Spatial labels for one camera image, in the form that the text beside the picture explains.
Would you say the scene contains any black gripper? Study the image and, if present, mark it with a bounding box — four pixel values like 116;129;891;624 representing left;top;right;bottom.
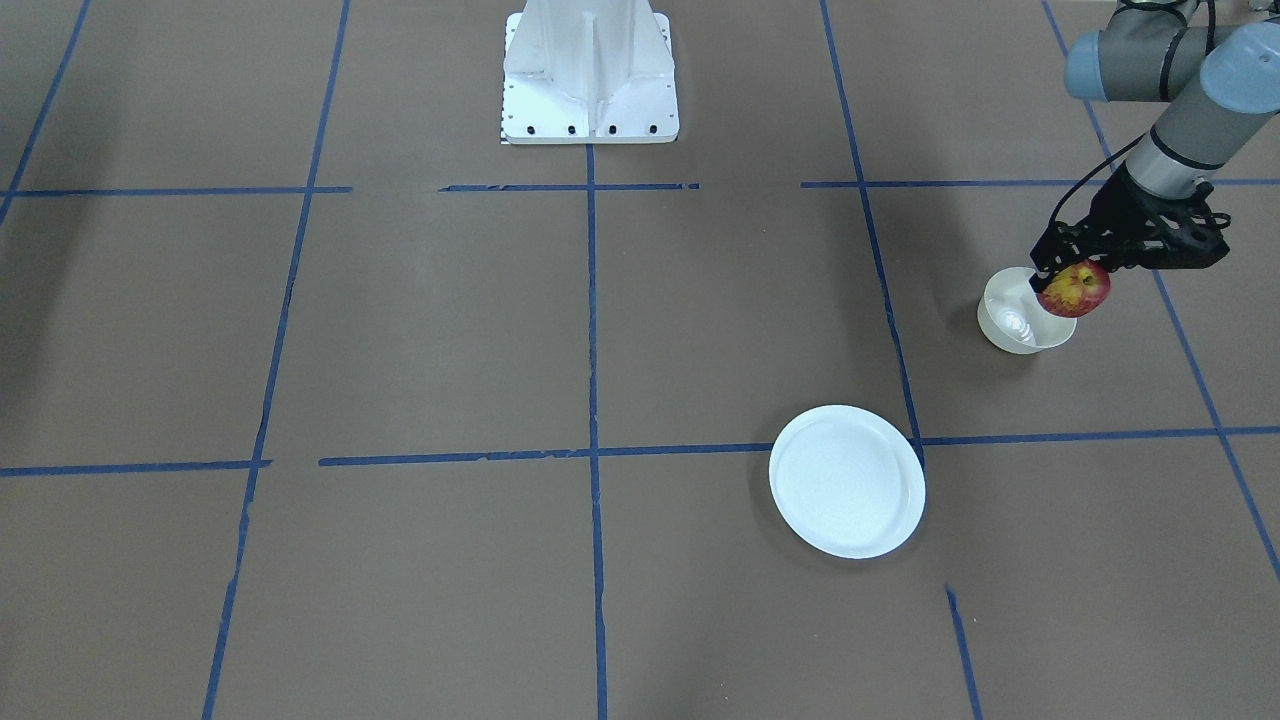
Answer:
1029;167;1233;293

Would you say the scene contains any red yellow apple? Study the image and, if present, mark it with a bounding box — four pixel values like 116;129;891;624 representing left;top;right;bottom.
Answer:
1036;259;1111;319

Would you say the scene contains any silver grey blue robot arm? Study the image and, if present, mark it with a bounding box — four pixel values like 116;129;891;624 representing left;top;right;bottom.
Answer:
1029;1;1279;293

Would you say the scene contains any white bowl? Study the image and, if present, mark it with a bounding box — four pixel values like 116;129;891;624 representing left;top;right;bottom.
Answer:
975;266;1078;355

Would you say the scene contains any white round plate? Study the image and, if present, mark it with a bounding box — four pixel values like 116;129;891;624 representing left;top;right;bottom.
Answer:
768;405;925;560

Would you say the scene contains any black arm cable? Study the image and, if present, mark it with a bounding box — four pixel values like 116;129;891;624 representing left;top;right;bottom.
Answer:
1044;132;1146;233

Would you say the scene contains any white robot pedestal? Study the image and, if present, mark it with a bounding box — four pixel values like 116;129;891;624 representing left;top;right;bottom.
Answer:
500;1;681;145

